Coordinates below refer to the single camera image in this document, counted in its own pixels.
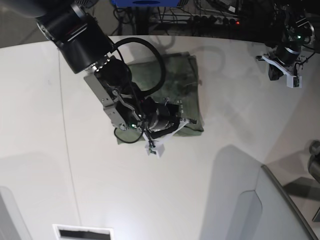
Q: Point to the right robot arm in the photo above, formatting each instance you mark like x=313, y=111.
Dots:
x=85, y=47

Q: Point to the grey metal stand right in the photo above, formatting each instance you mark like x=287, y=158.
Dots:
x=295, y=172

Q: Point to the blue plastic bin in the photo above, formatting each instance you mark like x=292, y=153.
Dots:
x=145, y=3

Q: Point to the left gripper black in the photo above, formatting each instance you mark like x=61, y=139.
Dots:
x=286, y=55

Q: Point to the power strip with red light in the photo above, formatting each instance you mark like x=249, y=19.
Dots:
x=212, y=20

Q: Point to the black round fan base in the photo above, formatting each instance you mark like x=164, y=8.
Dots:
x=87, y=4

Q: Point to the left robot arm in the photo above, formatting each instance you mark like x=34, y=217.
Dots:
x=289, y=31

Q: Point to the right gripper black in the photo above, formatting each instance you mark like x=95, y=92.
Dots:
x=161, y=118

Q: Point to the green t-shirt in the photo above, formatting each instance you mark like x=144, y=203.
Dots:
x=180, y=87

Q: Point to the black table leg post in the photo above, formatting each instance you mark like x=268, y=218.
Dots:
x=142, y=17

